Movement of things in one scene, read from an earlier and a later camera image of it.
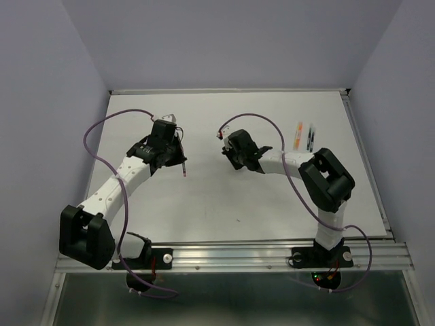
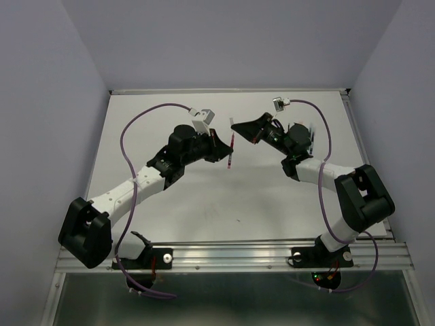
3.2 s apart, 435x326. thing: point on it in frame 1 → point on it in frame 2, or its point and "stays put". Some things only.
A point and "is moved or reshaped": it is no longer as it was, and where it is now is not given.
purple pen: [312, 142] stays put
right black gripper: [228, 153] → [252, 129]
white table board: [204, 199] stays put
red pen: [184, 169] is moved or reshaped
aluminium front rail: [253, 256] stays put
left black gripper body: [175, 155] → [199, 151]
